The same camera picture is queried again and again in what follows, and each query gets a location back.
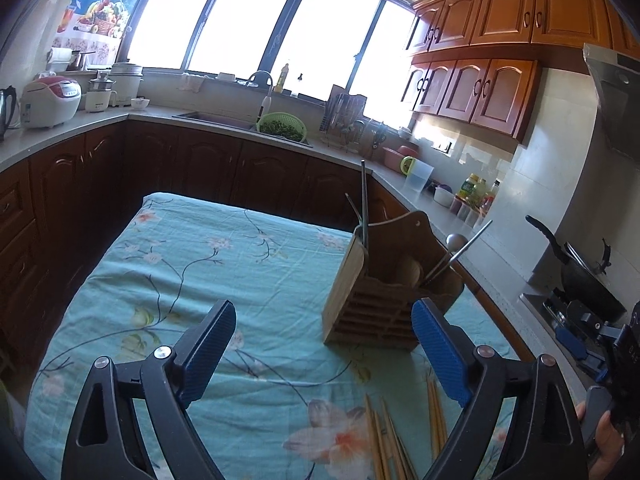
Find white steamer pot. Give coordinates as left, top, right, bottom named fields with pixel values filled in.
left=107, top=61, right=146, bottom=107

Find pink food container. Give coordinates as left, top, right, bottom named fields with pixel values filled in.
left=382, top=142, right=421, bottom=171

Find row of spice jars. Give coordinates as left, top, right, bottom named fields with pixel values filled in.
left=451, top=197, right=484, bottom=227

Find large kitchen window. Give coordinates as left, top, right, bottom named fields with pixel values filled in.
left=125, top=0, right=420, bottom=132

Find wooden spoon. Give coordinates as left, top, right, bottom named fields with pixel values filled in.
left=394, top=255, right=422, bottom=287

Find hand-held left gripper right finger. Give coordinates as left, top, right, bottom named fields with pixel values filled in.
left=411, top=298, right=587, bottom=480

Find black wok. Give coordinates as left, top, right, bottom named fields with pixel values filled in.
left=525, top=215, right=629, bottom=324

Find steel electric kettle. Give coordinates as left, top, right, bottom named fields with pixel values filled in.
left=0, top=85, right=19, bottom=142

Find clear measuring cup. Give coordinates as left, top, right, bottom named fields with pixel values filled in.
left=404, top=162, right=435, bottom=196

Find gas stove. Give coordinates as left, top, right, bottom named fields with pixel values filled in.
left=520, top=285, right=632, bottom=343

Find cooking oil bottles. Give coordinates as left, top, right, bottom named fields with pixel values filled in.
left=457, top=172, right=502, bottom=212

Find floral teal tablecloth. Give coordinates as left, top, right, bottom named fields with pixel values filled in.
left=22, top=192, right=521, bottom=480

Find bundle of wooden chopsticks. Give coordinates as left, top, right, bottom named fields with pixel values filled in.
left=364, top=377, right=449, bottom=480

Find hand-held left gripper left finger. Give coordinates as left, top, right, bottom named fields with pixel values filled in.
left=61, top=300, right=237, bottom=480

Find person's right hand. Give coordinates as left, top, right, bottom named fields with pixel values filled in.
left=575, top=402, right=627, bottom=469

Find wooden utensil holder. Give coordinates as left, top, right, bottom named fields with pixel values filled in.
left=321, top=210, right=466, bottom=353

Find chrome kitchen faucet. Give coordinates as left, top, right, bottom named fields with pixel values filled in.
left=247, top=70, right=275, bottom=122

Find steel range hood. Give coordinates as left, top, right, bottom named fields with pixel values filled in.
left=582, top=42, right=640, bottom=157

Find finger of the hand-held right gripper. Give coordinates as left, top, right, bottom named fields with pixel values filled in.
left=556, top=302, right=621, bottom=366

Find small white electric cooker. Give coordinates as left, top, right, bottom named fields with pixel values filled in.
left=84, top=72, right=119, bottom=114

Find kitchen sink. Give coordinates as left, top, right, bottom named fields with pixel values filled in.
left=172, top=111, right=262, bottom=131

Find paper towel roll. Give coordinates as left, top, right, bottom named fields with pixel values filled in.
left=47, top=47, right=74, bottom=74

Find wooden upper cabinets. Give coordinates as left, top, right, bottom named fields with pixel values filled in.
left=405, top=0, right=640, bottom=147

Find dark wooden lower cabinets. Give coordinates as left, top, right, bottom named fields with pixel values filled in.
left=0, top=120, right=418, bottom=378

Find brown metal pot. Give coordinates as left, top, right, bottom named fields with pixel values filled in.
left=67, top=50, right=97, bottom=71

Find metal spoon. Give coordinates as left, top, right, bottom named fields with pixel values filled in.
left=425, top=233, right=464, bottom=283

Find white pink rice cooker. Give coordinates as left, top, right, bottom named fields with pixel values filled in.
left=20, top=75, right=83, bottom=130

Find long metal utensil handle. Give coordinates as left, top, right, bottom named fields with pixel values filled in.
left=426, top=219, right=494, bottom=286

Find white rag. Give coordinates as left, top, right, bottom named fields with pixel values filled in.
left=177, top=72, right=206, bottom=94

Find green colander with vegetables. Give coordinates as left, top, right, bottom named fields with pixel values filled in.
left=256, top=112, right=307, bottom=142

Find wire dish rack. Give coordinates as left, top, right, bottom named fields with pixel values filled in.
left=320, top=85, right=369, bottom=154

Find tropical fruit wall poster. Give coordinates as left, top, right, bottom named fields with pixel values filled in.
left=55, top=0, right=147, bottom=56

